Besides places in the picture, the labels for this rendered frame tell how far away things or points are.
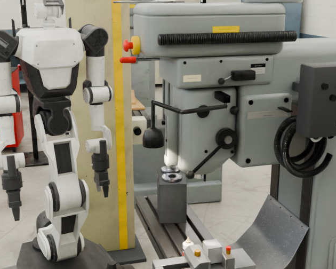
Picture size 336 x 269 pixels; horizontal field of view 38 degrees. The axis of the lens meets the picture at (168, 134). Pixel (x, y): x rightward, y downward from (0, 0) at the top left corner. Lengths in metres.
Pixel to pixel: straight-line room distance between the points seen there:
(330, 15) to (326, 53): 6.84
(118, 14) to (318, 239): 2.07
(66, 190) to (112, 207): 1.40
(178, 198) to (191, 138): 0.56
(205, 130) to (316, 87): 0.40
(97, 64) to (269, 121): 0.98
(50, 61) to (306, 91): 1.17
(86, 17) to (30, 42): 1.17
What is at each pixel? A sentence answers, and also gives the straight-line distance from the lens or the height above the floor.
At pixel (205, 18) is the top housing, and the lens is 1.51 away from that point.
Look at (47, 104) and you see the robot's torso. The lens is 2.25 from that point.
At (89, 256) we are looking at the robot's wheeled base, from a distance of 2.69.
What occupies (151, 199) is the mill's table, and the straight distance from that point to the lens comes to 2.41.
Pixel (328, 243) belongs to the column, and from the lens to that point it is 1.89.
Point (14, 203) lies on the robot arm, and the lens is 2.26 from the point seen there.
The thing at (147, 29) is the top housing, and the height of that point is 1.82.
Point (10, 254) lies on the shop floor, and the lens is 4.00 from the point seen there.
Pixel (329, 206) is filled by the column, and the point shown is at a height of 1.19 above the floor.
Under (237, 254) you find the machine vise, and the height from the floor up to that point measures 1.01.
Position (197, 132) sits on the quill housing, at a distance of 1.60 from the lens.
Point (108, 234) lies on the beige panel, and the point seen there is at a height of 0.18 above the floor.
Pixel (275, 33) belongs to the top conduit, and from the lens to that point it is 1.58.
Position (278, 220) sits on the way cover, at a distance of 2.00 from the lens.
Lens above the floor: 1.93
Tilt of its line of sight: 16 degrees down
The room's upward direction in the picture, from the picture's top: straight up
